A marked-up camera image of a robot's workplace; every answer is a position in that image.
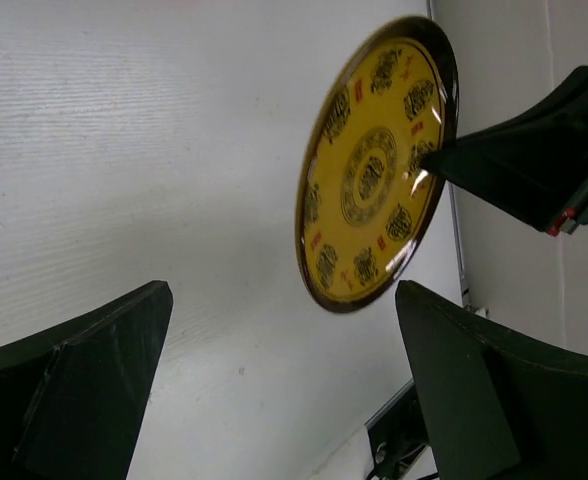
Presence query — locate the yellow patterned plate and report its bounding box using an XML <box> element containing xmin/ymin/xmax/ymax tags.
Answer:
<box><xmin>294</xmin><ymin>16</ymin><xmax>459</xmax><ymax>314</ymax></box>

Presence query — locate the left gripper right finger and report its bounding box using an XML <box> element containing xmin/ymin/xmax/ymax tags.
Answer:
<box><xmin>395</xmin><ymin>281</ymin><xmax>588</xmax><ymax>479</ymax></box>

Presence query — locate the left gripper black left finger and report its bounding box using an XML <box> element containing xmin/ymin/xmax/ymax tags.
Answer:
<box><xmin>0</xmin><ymin>280</ymin><xmax>173</xmax><ymax>479</ymax></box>

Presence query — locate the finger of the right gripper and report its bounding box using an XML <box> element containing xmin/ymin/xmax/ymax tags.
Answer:
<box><xmin>421</xmin><ymin>66</ymin><xmax>588</xmax><ymax>236</ymax></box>

